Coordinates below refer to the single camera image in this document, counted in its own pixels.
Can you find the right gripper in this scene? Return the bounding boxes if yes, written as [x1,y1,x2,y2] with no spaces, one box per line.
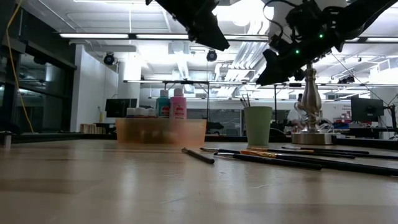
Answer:
[255,0,343,87]

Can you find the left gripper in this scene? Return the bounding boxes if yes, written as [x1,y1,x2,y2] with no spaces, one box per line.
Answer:
[155,0,231,52]

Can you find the tall pink paint bottle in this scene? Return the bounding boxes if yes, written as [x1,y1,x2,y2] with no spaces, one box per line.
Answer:
[169,88,188,120]

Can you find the tall teal paint bottle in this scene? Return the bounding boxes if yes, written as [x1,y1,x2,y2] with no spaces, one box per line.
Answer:
[155,89,171,119]

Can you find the silver lamp white shade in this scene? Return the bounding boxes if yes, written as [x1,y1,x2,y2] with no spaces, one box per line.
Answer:
[268,0,355,146]

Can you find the person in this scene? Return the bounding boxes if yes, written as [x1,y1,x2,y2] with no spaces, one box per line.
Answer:
[284,93,308,133]

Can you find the pale green plastic cup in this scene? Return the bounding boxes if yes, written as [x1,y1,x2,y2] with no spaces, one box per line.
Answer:
[243,106,274,147]

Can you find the clear plastic lamp wrap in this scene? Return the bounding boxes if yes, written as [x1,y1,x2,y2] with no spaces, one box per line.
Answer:
[294,101,335,133]

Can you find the black background chair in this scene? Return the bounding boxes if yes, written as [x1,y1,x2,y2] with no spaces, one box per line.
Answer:
[206,121,225,135]

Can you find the right paintbrushes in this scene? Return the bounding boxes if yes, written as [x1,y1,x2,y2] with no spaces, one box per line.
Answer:
[241,149,398,179]

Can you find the black monitor on stand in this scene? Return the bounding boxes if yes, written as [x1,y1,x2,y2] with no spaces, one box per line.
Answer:
[350,96,386,123]

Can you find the orange translucent plastic bin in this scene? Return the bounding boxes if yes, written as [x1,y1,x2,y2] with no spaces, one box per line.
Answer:
[114,117,208,147]

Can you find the ceiling light strip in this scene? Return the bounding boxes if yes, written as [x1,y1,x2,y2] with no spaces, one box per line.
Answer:
[58,32,270,40]

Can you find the black background rig frame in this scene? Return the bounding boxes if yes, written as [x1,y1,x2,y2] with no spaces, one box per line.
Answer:
[124,79,212,119]

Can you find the yellow cable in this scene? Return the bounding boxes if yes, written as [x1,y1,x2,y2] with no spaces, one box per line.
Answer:
[5,0,35,134]

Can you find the small white bracket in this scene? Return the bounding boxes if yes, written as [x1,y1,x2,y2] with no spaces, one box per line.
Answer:
[2,131,13,149]

